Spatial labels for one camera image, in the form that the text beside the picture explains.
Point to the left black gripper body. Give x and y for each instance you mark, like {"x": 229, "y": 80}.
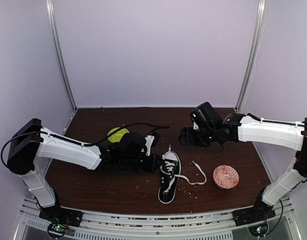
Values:
{"x": 134, "y": 164}

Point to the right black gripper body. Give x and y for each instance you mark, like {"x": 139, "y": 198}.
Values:
{"x": 204, "y": 139}

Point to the black white canvas sneaker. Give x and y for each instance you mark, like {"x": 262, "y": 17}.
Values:
{"x": 169, "y": 176}

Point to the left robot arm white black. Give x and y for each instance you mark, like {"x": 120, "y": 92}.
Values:
{"x": 33, "y": 140}

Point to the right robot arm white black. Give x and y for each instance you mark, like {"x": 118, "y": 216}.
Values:
{"x": 283, "y": 136}

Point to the green plastic bowl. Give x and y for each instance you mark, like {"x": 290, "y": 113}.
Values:
{"x": 116, "y": 134}

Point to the red white patterned bowl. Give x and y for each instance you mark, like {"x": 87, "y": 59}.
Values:
{"x": 225, "y": 177}

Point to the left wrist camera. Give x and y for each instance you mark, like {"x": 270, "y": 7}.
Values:
{"x": 134, "y": 145}

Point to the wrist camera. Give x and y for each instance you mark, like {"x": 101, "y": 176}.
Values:
{"x": 134, "y": 145}
{"x": 203, "y": 114}

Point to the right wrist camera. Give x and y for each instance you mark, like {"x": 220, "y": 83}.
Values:
{"x": 203, "y": 114}

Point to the right aluminium frame post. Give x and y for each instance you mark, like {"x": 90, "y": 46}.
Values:
{"x": 254, "y": 49}

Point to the aluminium frame post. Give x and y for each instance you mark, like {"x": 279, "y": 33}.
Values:
{"x": 254, "y": 49}
{"x": 59, "y": 55}

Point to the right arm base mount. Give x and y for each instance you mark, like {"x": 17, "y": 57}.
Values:
{"x": 255, "y": 219}

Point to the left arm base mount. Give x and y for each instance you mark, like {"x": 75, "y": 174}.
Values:
{"x": 60, "y": 222}

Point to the aluminium front rail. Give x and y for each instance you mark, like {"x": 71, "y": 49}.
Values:
{"x": 212, "y": 225}

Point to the left aluminium frame post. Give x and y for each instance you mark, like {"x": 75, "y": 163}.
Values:
{"x": 59, "y": 55}

